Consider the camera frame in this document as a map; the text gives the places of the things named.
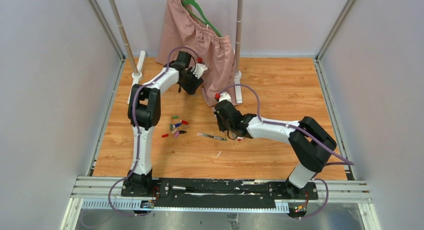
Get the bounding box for right white rack foot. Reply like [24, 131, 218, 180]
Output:
[234, 71, 243, 104]

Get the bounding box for grey pen lying apart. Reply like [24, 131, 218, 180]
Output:
[197, 133, 227, 141]

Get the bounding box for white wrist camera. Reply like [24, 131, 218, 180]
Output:
[215, 92, 232, 102]
[192, 57, 209, 79]

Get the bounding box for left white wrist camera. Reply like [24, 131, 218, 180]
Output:
[192, 57, 209, 79]

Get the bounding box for left rack pole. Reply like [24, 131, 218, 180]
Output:
[108, 0, 133, 59]

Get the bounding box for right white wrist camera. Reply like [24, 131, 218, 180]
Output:
[215, 92, 232, 102]

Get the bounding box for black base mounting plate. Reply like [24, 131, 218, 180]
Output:
[120, 177, 319, 210]

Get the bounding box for white rack foot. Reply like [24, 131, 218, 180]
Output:
[234, 71, 243, 104]
[129, 50, 146, 86]

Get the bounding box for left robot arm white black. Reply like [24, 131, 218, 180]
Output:
[121, 47, 208, 197]

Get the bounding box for left white rack foot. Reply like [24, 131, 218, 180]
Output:
[129, 50, 146, 86]

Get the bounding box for purple cable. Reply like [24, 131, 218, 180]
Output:
[220, 84, 355, 166]
[108, 46, 201, 218]

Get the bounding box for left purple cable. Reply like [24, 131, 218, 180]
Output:
[108, 46, 201, 218]

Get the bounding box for right rack pole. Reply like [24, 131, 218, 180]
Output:
[234, 0, 244, 77]

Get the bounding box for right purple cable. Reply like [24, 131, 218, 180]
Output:
[220, 84, 355, 166]

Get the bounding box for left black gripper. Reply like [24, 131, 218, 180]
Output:
[178, 67, 203, 95]

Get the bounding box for rack pole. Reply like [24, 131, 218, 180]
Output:
[234, 0, 244, 77]
[108, 0, 133, 59]

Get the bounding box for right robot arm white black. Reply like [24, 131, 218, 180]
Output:
[214, 100, 337, 199]

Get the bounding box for pink cloth shorts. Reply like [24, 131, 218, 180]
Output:
[155, 0, 236, 107]

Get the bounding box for aluminium frame rail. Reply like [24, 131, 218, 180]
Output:
[71, 177, 372, 213]

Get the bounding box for green clothes hanger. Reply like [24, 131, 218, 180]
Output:
[181, 0, 222, 37]

